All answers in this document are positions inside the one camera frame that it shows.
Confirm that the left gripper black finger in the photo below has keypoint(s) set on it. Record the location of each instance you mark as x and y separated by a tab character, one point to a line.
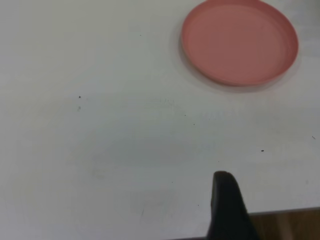
227	207

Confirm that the pink round plate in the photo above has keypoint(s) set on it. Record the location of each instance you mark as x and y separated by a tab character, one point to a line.
237	42

